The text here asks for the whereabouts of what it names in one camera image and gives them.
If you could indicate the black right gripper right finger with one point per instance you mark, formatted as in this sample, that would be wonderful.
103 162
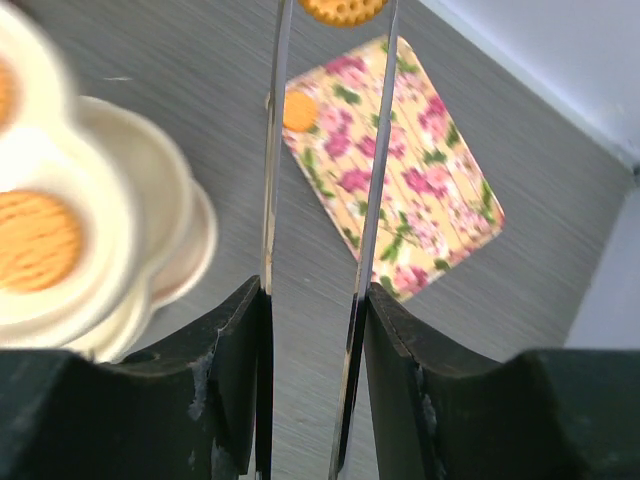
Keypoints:
443 411

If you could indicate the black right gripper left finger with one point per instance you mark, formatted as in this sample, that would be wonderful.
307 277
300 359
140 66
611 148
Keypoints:
195 405

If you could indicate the metal serving tongs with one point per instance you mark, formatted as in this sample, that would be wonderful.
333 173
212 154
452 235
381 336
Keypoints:
338 468

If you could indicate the cream three-tier cake stand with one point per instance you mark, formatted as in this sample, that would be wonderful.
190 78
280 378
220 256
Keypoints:
150 228

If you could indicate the orange biscuit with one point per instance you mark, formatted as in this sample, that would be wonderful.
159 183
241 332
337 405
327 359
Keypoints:
343 13
42 240
9 94
300 111

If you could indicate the floral serving tray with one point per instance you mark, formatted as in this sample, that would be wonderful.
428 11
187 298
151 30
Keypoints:
437 207

